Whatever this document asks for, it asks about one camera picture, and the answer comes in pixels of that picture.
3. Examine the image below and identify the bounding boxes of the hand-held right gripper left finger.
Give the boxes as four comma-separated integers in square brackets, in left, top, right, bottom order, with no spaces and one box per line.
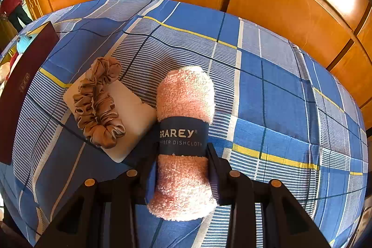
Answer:
[34,146,159,248]

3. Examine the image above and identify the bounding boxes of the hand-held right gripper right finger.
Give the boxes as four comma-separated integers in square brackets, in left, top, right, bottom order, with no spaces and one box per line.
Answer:
[206,143,332,248]

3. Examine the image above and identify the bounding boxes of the white towel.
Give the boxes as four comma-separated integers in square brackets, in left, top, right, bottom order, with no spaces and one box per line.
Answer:
[63,69,158,163]

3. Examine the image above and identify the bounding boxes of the pink dishcloth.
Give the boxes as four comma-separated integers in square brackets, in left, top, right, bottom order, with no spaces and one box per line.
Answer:
[147,66,218,221]

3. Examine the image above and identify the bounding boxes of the brown satin scrunchie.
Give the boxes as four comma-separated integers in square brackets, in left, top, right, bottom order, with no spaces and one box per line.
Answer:
[72,57,126,149]

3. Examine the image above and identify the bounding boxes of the maroon box with gold lining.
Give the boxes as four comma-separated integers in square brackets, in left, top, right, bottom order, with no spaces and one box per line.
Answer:
[0,21,60,165]

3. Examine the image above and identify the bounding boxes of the red soft item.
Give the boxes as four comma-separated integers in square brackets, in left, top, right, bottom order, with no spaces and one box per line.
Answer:
[8,53,20,78]

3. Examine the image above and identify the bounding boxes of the light blue plush toy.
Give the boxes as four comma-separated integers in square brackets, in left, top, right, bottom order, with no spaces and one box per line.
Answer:
[16,33,37,53]

